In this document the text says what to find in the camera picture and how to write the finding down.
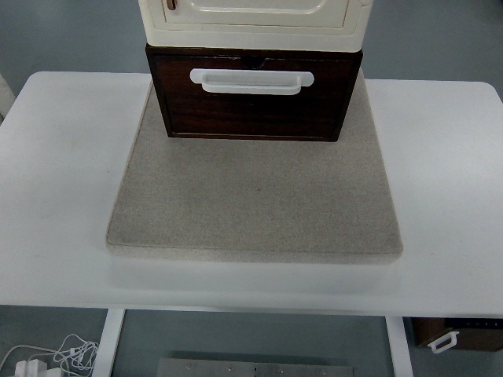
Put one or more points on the dark wooden cabinet base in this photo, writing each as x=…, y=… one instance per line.
x=157, y=94

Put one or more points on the cream white cabinet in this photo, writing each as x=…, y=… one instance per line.
x=325, y=26

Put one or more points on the beige felt mat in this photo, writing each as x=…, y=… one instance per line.
x=218, y=200

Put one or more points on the white right table leg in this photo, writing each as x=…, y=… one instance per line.
x=399, y=348

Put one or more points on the white table leg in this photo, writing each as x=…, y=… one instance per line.
x=399, y=348
x=109, y=342

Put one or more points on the white left table leg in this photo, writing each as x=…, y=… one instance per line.
x=109, y=342

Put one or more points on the brown wooden box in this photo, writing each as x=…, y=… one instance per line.
x=441, y=334

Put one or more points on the white power adapter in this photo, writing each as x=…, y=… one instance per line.
x=33, y=368

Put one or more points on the white drawer handle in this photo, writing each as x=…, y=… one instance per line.
x=284, y=83

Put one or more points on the white handle on box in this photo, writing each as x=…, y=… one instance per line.
x=444, y=342

